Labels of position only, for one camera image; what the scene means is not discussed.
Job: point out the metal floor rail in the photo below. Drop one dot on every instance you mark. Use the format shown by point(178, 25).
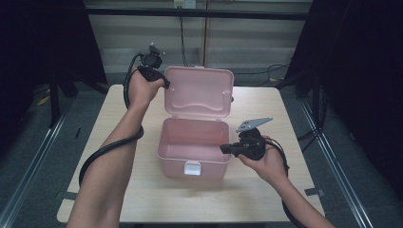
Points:
point(335, 164)
point(34, 164)

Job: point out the person's left hand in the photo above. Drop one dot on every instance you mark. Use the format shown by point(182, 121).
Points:
point(142, 90)

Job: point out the black horizontal bar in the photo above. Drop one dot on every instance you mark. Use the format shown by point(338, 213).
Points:
point(196, 14)

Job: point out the white wall socket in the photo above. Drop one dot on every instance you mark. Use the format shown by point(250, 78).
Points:
point(185, 3)

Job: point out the yellow tape piece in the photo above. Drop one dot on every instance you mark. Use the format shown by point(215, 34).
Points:
point(43, 100)

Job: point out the person's right hand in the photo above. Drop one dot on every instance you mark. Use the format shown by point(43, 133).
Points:
point(269, 164)

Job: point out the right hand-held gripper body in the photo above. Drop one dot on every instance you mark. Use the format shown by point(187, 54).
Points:
point(252, 142)

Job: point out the pink plastic storage box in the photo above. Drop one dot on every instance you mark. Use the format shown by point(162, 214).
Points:
point(196, 139)

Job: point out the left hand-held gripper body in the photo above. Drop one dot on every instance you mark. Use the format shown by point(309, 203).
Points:
point(152, 60)

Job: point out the black curtain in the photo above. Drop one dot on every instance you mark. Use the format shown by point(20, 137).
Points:
point(358, 79)
point(41, 41)

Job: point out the grey tape strip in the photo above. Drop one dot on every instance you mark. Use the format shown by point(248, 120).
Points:
point(67, 195)
point(314, 192)

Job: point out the black metal stand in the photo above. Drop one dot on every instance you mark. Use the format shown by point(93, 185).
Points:
point(54, 101)
point(316, 104)

